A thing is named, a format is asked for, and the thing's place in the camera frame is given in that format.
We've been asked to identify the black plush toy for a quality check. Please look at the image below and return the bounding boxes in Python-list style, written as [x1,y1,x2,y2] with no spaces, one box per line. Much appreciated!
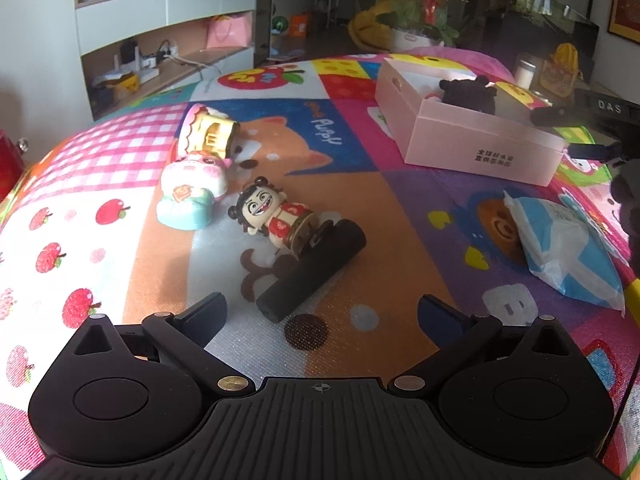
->
[439,75,497,116]

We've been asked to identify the pink gift bag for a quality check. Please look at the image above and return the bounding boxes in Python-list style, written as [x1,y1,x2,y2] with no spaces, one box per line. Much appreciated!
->
[206,14,253,51]

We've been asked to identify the pink cardboard box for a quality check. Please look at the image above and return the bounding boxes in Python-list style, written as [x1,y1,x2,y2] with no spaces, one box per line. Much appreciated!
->
[375,56,566,188]

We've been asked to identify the colourful cartoon play mat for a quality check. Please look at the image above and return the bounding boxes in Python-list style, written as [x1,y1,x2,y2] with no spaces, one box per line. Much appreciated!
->
[0,47,640,480]

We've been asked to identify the yellow box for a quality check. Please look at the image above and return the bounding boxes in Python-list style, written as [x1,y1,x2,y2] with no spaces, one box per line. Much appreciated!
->
[92,71,141,103]

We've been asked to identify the cartoon boy figurine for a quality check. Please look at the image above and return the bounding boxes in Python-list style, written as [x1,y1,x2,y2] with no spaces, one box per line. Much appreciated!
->
[228,176,333,261]

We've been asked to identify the potted purple orchid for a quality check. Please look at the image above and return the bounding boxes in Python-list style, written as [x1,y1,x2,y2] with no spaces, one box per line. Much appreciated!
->
[372,0,468,51]

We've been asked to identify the yellow backpack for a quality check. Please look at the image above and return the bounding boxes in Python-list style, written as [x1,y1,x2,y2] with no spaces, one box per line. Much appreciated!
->
[550,42,583,81]

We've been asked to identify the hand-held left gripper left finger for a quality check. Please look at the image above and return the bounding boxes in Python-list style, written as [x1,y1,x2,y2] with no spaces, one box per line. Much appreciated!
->
[65,294,256,397]

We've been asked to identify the framed wall picture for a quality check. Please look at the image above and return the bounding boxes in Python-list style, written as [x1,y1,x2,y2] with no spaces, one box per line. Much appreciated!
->
[607,0,640,43]

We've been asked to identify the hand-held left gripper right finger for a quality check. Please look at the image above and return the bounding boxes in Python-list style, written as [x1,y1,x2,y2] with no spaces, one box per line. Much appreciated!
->
[392,294,581,396]

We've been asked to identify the white router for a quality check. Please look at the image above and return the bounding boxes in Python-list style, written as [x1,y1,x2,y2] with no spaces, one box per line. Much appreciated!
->
[112,42,161,83]

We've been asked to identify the white chair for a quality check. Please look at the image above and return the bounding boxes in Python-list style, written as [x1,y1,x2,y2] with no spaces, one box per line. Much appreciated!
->
[315,0,341,28]

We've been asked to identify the white jar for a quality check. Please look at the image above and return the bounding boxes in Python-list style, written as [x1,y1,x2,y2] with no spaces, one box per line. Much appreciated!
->
[515,52,541,90]

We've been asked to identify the colourful printed bag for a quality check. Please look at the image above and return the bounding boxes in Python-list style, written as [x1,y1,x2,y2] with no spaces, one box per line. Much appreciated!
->
[537,57,576,96]

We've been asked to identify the dark sideboard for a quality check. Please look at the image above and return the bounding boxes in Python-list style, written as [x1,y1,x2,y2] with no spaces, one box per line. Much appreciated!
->
[482,0,601,81]

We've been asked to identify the red object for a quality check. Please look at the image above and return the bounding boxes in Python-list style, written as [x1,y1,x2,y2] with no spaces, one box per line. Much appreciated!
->
[0,130,26,201]

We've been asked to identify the pink pig toy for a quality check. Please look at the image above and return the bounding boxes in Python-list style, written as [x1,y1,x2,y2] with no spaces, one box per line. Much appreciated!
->
[156,152,233,231]

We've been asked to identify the yellow plush cushion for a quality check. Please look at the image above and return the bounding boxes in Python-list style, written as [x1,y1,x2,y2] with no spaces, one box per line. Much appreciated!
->
[347,2,401,53]

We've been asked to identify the yellow pink cake toy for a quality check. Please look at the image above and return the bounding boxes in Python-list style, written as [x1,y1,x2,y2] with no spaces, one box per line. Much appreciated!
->
[176,102,242,158]

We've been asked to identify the black cylinder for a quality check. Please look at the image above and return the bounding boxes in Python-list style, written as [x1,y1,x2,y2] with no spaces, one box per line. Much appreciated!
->
[256,219,367,321]

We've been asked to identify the blue white tissue packet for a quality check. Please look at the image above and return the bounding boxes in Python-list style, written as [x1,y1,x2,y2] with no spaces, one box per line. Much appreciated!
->
[502,191,628,311]

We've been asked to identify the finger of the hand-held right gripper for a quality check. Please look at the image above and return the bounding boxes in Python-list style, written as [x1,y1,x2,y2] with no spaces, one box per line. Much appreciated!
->
[530,87,640,128]
[565,141,632,167]

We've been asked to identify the wall cabinet with shelves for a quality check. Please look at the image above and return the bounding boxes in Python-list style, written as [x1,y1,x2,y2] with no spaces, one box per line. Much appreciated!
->
[75,0,273,121]

